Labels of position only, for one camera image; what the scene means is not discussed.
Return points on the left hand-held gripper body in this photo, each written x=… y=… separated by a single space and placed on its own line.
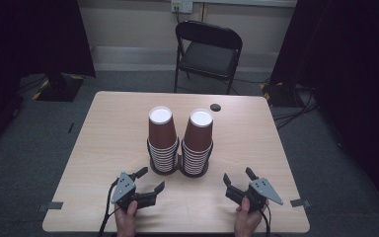
x=124 y=189

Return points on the white wall socket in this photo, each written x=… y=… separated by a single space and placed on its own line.
x=181 y=5

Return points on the black curtain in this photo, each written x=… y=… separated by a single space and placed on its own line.
x=26 y=49
x=352 y=82

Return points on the black stand base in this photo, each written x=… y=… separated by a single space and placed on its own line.
x=281 y=95
x=60 y=89

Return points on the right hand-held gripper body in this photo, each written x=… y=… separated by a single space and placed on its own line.
x=264 y=189

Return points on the black round table grommet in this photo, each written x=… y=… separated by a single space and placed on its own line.
x=215 y=107

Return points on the black folding chair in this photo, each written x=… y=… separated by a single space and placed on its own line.
x=208 y=57

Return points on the person's right hand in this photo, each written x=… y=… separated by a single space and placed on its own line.
x=246 y=221

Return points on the grey tape strip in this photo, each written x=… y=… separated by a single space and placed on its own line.
x=51 y=206
x=300 y=202

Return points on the stack of brown paper cups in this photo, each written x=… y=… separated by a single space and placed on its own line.
x=198 y=136
x=162 y=131

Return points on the person's left hand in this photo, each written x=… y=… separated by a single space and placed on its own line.
x=126 y=222

